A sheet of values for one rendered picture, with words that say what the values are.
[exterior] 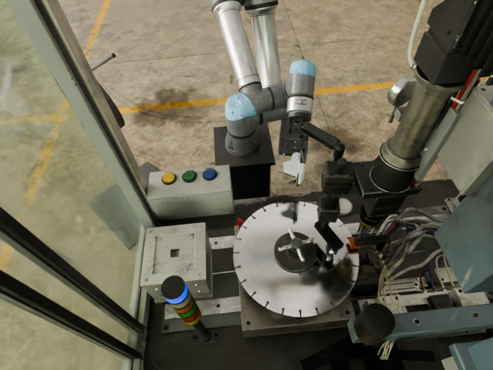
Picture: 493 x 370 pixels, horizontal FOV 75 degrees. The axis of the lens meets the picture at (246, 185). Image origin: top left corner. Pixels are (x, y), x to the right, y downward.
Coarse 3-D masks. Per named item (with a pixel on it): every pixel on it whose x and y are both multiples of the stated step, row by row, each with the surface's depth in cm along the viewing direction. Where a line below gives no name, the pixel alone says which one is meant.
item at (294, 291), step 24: (264, 216) 92; (288, 216) 92; (312, 216) 91; (264, 240) 87; (240, 264) 83; (264, 264) 83; (336, 264) 82; (264, 288) 79; (288, 288) 79; (312, 288) 79; (336, 288) 78; (288, 312) 76; (312, 312) 75
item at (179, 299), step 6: (174, 276) 61; (168, 282) 60; (174, 282) 60; (180, 282) 60; (162, 288) 59; (168, 288) 59; (174, 288) 59; (180, 288) 59; (186, 288) 61; (162, 294) 58; (168, 294) 58; (174, 294) 58; (180, 294) 58; (186, 294) 61; (168, 300) 59; (174, 300) 59; (180, 300) 60
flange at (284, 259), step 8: (296, 232) 87; (280, 240) 86; (288, 240) 86; (304, 248) 84; (312, 248) 84; (280, 256) 83; (288, 256) 83; (296, 256) 82; (304, 256) 83; (312, 256) 83; (280, 264) 82; (288, 264) 82; (296, 264) 82; (304, 264) 82; (312, 264) 82
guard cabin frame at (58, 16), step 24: (48, 0) 58; (72, 48) 65; (96, 96) 75; (120, 144) 87; (144, 192) 105; (0, 216) 43; (24, 240) 47; (48, 264) 53; (0, 288) 42; (24, 288) 46; (96, 288) 67; (48, 312) 51; (72, 312) 57; (120, 312) 78; (144, 312) 93; (96, 336) 65; (144, 336) 92; (144, 360) 88
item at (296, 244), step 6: (288, 228) 84; (294, 240) 81; (300, 240) 81; (306, 240) 81; (312, 240) 81; (282, 246) 81; (288, 246) 80; (294, 246) 80; (300, 246) 80; (294, 252) 82; (300, 252) 79; (300, 258) 79
